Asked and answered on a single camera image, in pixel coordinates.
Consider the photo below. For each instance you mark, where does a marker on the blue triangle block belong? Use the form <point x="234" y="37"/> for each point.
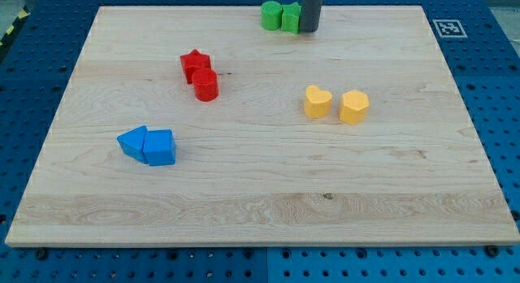
<point x="132" y="143"/>

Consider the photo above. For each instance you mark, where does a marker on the green star block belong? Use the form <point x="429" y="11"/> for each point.
<point x="291" y="17"/>

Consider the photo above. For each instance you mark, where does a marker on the yellow hexagon block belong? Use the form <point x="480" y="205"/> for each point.
<point x="354" y="106"/>

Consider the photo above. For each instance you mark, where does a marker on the red star block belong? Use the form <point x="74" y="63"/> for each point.
<point x="193" y="61"/>

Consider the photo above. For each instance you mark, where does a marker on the yellow heart block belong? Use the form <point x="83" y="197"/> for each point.
<point x="317" y="102"/>

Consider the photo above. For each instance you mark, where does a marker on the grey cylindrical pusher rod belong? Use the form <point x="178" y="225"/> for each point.
<point x="310" y="15"/>

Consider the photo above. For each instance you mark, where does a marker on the green cylinder block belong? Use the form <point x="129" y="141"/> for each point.
<point x="271" y="15"/>

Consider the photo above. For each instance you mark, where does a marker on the light wooden board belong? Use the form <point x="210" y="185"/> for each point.
<point x="251" y="168"/>

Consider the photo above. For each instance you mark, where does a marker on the white fiducial marker tag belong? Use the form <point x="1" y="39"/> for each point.
<point x="449" y="28"/>

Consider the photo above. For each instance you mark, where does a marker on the red cylinder block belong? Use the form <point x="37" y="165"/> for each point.
<point x="205" y="84"/>

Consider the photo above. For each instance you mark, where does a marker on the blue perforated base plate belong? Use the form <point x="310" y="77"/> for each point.
<point x="33" y="79"/>

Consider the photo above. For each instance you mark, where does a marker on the blue cube block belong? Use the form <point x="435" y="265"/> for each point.
<point x="159" y="147"/>

